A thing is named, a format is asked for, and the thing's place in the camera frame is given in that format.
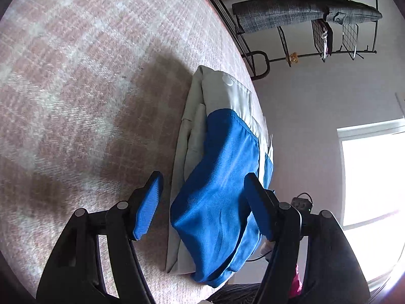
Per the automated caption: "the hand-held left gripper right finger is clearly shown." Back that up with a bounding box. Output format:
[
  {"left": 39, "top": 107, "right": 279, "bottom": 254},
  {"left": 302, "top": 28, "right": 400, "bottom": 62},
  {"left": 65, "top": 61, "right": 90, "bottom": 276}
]
[{"left": 245, "top": 173, "right": 371, "bottom": 304}]

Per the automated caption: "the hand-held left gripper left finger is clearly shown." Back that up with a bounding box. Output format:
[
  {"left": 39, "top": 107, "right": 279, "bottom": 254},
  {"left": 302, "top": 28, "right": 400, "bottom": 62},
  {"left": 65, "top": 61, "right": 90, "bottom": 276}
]
[{"left": 36, "top": 170, "right": 164, "bottom": 304}]

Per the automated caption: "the white and blue work jacket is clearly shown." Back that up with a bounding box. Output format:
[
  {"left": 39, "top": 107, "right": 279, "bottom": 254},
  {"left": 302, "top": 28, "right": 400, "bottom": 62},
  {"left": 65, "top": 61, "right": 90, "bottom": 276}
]
[{"left": 165, "top": 65, "right": 274, "bottom": 289}]

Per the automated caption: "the pink plaid blanket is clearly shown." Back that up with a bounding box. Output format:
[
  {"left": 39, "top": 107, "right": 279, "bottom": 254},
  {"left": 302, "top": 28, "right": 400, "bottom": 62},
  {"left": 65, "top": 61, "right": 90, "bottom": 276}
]
[{"left": 0, "top": 0, "right": 269, "bottom": 304}]

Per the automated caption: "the black metal rack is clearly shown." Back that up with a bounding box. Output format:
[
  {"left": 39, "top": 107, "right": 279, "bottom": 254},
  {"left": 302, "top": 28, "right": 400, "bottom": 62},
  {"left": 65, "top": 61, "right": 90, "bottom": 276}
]
[{"left": 206, "top": 0, "right": 379, "bottom": 82}]

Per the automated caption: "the grey checked garment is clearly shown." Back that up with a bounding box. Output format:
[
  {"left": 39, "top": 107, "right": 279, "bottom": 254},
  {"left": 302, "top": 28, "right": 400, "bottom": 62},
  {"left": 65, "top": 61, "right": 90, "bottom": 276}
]
[{"left": 232, "top": 0, "right": 383, "bottom": 35}]

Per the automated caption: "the black wire grid panel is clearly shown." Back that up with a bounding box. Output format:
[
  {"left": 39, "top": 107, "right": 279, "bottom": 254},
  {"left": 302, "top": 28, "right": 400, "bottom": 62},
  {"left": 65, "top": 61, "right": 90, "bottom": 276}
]
[
  {"left": 343, "top": 22, "right": 360, "bottom": 61},
  {"left": 311, "top": 19, "right": 333, "bottom": 63}
]

